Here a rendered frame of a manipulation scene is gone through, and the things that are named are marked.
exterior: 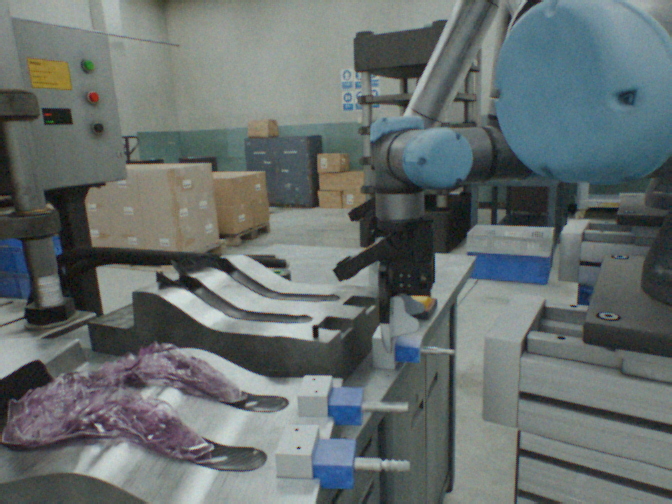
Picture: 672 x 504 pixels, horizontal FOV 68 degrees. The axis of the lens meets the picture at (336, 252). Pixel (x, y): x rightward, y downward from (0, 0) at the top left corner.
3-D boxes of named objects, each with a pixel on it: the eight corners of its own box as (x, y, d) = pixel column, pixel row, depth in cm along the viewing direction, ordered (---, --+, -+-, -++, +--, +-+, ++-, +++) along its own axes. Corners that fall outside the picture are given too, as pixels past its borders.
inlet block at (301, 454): (409, 472, 53) (409, 427, 51) (410, 507, 48) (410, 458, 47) (289, 467, 54) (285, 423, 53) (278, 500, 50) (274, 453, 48)
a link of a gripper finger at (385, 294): (387, 325, 75) (389, 267, 76) (377, 324, 76) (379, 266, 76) (393, 322, 80) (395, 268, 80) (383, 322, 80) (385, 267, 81)
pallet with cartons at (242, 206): (271, 232, 612) (266, 171, 594) (237, 247, 538) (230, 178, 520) (189, 229, 653) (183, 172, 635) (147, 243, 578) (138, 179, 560)
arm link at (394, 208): (370, 194, 74) (381, 188, 81) (371, 225, 75) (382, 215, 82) (421, 194, 72) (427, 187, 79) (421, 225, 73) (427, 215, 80)
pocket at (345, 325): (354, 340, 80) (353, 318, 79) (341, 353, 76) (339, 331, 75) (328, 336, 82) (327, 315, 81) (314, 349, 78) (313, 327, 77)
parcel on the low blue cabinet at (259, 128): (280, 136, 810) (278, 118, 803) (268, 137, 781) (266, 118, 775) (259, 137, 829) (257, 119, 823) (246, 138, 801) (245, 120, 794)
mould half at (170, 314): (387, 332, 96) (385, 265, 93) (331, 398, 73) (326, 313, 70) (185, 305, 117) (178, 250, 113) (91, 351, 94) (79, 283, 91)
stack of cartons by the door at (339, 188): (376, 206, 770) (374, 152, 750) (367, 210, 742) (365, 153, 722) (328, 205, 809) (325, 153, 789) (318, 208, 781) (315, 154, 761)
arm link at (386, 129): (384, 117, 68) (365, 118, 76) (386, 196, 71) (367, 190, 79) (436, 114, 70) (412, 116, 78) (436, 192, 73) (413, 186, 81)
